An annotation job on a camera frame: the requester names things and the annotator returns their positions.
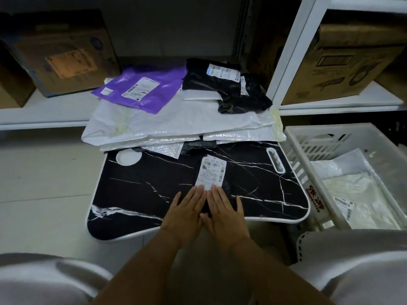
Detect person's left hand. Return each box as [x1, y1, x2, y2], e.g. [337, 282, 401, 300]
[160, 184, 208, 249]

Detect person's right hand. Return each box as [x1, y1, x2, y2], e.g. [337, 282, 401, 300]
[199, 184, 251, 252]

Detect small black parcel with label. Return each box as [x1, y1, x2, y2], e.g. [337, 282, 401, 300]
[181, 155, 234, 219]

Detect pile of white mailers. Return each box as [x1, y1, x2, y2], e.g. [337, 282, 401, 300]
[81, 78, 287, 159]

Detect white plastic basket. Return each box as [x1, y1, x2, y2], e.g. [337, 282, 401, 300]
[284, 123, 407, 263]

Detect purple mailer bag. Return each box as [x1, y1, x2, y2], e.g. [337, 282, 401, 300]
[91, 66, 188, 115]

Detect translucent white bubble mailer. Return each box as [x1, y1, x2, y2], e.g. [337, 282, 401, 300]
[310, 148, 375, 181]

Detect cream mailer with handwritten label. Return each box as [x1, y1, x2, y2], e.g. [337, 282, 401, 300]
[323, 173, 402, 231]

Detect white metal shelf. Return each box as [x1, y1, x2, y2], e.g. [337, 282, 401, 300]
[0, 0, 407, 130]

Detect person's left forearm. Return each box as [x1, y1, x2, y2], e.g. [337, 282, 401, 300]
[92, 231, 182, 305]

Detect person's right forearm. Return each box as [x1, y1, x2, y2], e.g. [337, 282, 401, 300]
[229, 237, 335, 305]

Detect person's white shorts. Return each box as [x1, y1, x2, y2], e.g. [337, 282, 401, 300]
[0, 228, 407, 305]

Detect black marble lap table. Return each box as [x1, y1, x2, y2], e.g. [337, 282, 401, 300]
[86, 141, 311, 242]

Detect cardboard box with black print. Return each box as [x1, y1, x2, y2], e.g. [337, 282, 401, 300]
[248, 0, 407, 105]

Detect cardboard box with orange label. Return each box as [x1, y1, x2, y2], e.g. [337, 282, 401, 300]
[0, 9, 121, 98]

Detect plain brown cardboard box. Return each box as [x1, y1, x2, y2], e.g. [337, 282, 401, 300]
[0, 60, 36, 109]

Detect dark cardboard box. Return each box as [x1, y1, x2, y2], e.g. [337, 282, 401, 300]
[375, 60, 407, 102]

